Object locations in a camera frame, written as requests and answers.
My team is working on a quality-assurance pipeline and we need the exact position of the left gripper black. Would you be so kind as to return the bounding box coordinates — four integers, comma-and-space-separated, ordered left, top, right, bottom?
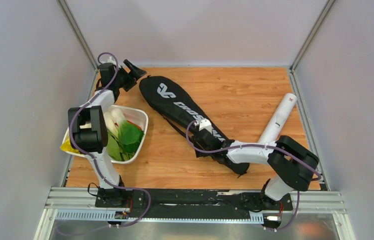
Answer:
113, 60, 146, 93

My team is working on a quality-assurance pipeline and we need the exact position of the black racket bag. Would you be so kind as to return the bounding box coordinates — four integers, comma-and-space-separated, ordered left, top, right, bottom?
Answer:
139, 76, 249, 176

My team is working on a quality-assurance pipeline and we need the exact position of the white shuttlecock tube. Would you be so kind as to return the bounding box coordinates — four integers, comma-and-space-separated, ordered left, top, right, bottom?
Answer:
258, 93, 297, 143

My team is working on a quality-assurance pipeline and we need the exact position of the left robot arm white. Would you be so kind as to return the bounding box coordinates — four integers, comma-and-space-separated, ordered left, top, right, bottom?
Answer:
68, 56, 146, 207

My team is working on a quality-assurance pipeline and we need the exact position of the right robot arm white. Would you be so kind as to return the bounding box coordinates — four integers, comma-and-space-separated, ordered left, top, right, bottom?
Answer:
185, 130, 322, 209

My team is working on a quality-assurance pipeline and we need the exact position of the white plastic tray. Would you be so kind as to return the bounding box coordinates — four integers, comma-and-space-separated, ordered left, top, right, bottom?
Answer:
61, 104, 149, 166

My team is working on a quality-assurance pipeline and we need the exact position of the white bok choy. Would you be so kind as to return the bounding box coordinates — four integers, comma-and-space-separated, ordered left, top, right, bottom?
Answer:
103, 111, 119, 139

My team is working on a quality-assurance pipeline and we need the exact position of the green bok choy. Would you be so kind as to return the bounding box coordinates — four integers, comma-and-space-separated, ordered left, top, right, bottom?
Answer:
111, 108, 144, 161

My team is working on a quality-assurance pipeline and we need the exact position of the yellow napa cabbage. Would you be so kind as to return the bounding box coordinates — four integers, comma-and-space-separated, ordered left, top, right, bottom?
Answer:
60, 137, 80, 155

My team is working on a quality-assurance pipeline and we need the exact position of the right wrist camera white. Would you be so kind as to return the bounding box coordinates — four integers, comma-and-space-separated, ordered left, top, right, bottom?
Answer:
195, 118, 212, 133

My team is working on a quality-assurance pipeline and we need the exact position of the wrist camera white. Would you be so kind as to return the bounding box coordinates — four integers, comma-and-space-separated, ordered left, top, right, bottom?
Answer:
106, 55, 118, 66
195, 118, 212, 133

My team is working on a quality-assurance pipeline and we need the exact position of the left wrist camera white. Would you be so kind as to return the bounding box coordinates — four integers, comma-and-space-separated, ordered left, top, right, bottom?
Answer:
106, 55, 118, 66

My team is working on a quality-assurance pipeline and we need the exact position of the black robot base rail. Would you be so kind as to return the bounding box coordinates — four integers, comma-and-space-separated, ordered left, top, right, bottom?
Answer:
90, 188, 293, 220

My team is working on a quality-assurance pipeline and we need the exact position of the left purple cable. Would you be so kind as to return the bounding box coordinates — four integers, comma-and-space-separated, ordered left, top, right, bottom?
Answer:
68, 51, 153, 229

